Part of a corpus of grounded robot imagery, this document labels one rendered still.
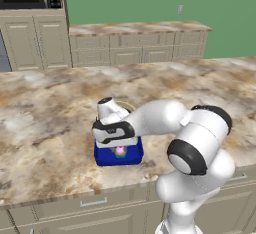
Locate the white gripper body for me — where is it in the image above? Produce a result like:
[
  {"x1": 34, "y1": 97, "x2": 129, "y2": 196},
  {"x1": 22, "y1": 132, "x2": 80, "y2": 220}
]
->
[{"x1": 95, "y1": 136, "x2": 140, "y2": 150}]

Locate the pink cupcake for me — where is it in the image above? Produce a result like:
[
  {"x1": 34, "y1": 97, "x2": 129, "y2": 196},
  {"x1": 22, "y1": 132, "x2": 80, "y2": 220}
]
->
[{"x1": 114, "y1": 145, "x2": 128, "y2": 159}]

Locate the blue tray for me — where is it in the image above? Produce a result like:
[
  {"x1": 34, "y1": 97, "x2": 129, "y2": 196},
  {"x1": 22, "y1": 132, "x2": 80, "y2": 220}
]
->
[{"x1": 93, "y1": 136, "x2": 145, "y2": 168}]

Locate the olive bowl with cake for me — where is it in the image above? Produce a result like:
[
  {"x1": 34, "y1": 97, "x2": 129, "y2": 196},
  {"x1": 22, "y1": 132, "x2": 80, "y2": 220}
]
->
[{"x1": 116, "y1": 100, "x2": 137, "y2": 114}]

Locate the beige cupboard door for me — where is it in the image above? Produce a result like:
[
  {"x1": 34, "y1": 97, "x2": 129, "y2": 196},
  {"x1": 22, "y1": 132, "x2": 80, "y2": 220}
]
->
[
  {"x1": 42, "y1": 205, "x2": 150, "y2": 234},
  {"x1": 194, "y1": 189, "x2": 256, "y2": 234}
]

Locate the wide beige drawer front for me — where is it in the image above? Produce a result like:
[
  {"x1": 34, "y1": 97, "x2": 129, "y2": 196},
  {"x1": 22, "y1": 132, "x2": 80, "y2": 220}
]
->
[{"x1": 31, "y1": 187, "x2": 150, "y2": 222}]

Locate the beige cabinet run with worktop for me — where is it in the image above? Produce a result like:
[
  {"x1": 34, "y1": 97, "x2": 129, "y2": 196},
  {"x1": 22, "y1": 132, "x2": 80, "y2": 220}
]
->
[{"x1": 68, "y1": 20, "x2": 214, "y2": 68}]

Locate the narrow beige drawer front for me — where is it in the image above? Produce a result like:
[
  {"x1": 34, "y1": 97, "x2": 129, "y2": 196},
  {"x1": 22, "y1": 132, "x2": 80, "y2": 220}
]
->
[{"x1": 220, "y1": 167, "x2": 256, "y2": 194}]

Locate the tall beige cupboard run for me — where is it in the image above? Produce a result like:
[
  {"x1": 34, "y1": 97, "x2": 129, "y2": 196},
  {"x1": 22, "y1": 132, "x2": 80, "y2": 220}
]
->
[{"x1": 0, "y1": 8, "x2": 73, "y2": 73}]

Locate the grey appliance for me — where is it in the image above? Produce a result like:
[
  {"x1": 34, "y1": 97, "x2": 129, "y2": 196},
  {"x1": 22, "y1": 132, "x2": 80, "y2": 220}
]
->
[{"x1": 0, "y1": 31, "x2": 13, "y2": 73}]

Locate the silver drawer handle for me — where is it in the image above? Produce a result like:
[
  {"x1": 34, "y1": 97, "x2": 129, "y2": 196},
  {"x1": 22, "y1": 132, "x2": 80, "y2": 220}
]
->
[
  {"x1": 79, "y1": 196, "x2": 109, "y2": 209},
  {"x1": 229, "y1": 173, "x2": 250, "y2": 183}
]

